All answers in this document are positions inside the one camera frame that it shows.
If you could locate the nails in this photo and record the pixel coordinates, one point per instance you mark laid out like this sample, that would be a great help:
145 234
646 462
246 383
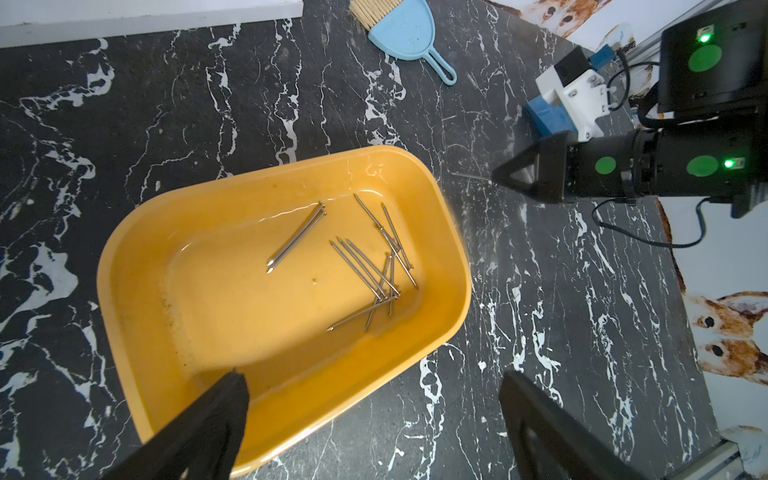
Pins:
380 281

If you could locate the yellow plastic storage box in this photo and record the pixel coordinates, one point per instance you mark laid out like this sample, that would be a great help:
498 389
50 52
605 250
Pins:
186 299

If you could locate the single nail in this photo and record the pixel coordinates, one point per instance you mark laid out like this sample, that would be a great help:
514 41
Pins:
472 177

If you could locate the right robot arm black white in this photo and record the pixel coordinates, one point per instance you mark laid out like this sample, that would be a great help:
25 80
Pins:
703 126

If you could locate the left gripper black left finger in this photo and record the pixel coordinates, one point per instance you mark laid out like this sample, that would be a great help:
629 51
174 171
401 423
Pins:
200 443

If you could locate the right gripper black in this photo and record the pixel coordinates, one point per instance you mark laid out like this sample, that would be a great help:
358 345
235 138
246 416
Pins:
560 168

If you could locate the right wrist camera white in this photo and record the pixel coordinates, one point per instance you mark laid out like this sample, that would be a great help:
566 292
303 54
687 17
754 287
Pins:
575 82

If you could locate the blue plastic dustpan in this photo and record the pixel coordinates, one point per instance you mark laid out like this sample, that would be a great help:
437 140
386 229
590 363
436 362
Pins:
549 119

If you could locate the white tiered display shelf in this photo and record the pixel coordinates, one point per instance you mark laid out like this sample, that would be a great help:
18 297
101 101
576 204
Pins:
35 22

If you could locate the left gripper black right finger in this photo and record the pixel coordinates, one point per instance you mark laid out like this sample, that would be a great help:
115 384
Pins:
547 442

